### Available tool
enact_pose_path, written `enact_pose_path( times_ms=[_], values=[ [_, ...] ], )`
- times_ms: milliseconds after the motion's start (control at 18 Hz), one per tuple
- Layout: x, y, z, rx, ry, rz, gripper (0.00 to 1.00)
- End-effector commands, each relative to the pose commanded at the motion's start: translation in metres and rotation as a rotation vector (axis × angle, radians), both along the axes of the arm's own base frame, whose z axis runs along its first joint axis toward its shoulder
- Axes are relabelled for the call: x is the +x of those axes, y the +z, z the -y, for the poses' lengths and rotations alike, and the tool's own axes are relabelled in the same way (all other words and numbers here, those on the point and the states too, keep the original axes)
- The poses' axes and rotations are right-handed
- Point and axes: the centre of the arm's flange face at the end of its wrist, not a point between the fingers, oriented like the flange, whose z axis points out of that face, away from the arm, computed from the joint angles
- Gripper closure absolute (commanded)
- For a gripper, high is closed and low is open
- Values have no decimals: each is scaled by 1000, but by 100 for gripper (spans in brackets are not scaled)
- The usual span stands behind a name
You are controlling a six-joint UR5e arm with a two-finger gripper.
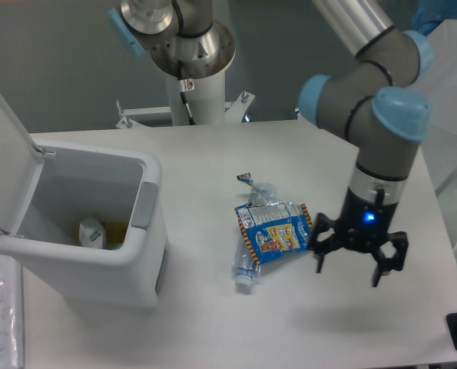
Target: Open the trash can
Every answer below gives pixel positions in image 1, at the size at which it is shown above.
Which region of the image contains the white trash can lid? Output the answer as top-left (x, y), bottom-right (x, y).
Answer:
top-left (0, 94), bottom-right (55, 234)

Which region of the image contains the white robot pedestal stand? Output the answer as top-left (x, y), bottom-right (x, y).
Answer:
top-left (114, 38), bottom-right (313, 130)

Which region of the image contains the blue water jug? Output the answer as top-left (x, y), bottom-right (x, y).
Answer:
top-left (412, 0), bottom-right (457, 36)

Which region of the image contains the crushed clear plastic bottle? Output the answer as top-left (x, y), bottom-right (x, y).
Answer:
top-left (232, 182), bottom-right (277, 295)

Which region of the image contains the black cable on pedestal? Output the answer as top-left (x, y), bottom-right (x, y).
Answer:
top-left (176, 59), bottom-right (197, 126)

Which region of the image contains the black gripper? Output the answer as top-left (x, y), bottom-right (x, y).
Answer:
top-left (306, 163), bottom-right (409, 288)

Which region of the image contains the white crumpled trash in can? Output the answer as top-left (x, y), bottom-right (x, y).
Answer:
top-left (78, 218), bottom-right (106, 249)

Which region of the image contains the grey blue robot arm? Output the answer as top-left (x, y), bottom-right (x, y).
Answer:
top-left (108, 1), bottom-right (432, 284)

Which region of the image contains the white trash can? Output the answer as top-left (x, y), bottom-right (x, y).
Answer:
top-left (0, 140), bottom-right (167, 309)

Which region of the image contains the paper sheet in sleeve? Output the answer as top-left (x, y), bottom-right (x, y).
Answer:
top-left (0, 255), bottom-right (25, 368)

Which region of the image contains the yellow wrapper in can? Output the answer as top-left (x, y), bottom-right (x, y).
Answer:
top-left (74, 221), bottom-right (128, 250)

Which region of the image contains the blue snack bag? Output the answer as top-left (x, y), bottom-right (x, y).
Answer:
top-left (235, 202), bottom-right (313, 264)

